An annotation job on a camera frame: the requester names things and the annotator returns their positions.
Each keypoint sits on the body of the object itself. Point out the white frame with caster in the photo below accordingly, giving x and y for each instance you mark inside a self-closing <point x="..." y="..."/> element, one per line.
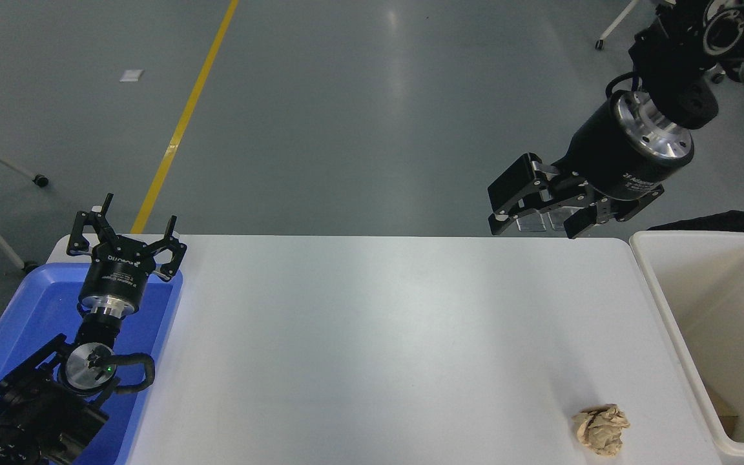
<point x="4" y="165"/>

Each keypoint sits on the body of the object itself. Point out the white paper scrap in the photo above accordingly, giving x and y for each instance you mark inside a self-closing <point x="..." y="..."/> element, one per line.
<point x="132" y="75"/>

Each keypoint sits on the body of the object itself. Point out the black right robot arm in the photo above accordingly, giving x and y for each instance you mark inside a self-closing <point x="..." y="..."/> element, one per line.
<point x="672" y="71"/>

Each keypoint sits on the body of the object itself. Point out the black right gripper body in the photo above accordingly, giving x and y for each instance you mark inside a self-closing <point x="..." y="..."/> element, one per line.
<point x="595" y="155"/>

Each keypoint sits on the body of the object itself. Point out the large pale plastic bin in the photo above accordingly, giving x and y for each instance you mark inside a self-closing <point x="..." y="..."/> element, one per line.
<point x="727" y="303"/>

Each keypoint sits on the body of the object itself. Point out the white wheeled chair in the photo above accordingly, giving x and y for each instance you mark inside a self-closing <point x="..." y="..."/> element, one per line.
<point x="614" y="26"/>

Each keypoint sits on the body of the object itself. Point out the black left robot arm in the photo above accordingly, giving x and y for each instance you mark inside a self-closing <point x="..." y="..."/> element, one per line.
<point x="36" y="407"/>

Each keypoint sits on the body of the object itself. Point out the tan paper ball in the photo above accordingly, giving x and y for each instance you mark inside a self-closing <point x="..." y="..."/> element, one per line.
<point x="601" y="429"/>

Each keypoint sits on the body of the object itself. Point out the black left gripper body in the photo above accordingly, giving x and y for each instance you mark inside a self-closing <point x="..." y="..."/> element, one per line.
<point x="117" y="274"/>

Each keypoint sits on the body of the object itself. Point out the blue plastic tray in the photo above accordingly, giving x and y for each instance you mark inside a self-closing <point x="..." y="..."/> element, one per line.
<point x="36" y="303"/>

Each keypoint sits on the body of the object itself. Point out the metal floor plate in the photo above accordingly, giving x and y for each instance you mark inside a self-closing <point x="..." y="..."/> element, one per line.
<point x="556" y="219"/>
<point x="530" y="223"/>

